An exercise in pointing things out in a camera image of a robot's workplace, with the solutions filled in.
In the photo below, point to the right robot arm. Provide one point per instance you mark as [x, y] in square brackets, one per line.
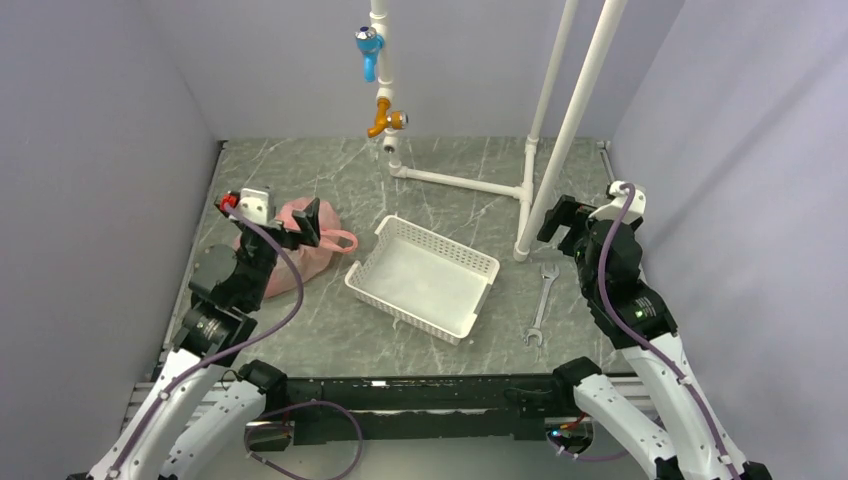
[686, 441]

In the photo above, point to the blue faucet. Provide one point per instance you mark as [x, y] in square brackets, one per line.
[370, 43]

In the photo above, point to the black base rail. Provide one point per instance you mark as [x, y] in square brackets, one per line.
[319, 410]

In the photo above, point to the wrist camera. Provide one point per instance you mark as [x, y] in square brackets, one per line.
[255, 205]
[627, 201]

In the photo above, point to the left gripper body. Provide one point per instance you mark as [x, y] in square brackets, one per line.
[258, 250]

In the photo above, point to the white plastic basket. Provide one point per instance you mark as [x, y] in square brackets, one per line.
[424, 279]

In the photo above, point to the pink plastic bag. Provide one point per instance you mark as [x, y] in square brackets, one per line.
[309, 261]

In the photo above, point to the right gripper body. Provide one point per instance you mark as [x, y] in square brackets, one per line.
[583, 224]

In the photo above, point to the white pipe frame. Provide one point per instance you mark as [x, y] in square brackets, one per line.
[532, 201]

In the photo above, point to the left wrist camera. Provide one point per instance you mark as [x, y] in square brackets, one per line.
[255, 205]

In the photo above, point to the silver wrench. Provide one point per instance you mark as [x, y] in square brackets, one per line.
[549, 274]

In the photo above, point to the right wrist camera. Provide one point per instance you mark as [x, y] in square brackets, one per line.
[627, 201]

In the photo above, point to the orange faucet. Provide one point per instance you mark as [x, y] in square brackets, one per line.
[386, 118]

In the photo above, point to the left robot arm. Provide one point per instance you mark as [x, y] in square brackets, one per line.
[163, 440]

